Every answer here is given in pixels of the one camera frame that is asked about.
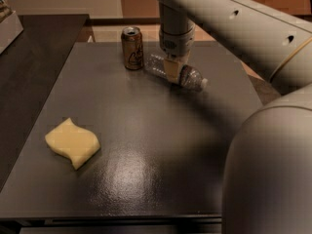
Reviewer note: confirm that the orange soda can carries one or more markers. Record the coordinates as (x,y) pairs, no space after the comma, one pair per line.
(131,38)

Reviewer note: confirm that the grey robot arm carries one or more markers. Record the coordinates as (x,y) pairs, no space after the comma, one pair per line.
(267,180)

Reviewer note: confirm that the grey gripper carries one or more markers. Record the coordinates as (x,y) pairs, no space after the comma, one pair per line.
(176,44)

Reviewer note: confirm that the white box on counter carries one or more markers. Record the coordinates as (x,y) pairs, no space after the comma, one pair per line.
(10,25)

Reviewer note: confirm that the yellow sponge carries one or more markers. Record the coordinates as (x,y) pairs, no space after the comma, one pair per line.
(72,142)

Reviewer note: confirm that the clear plastic water bottle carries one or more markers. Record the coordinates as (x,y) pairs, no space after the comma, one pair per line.
(190,77)

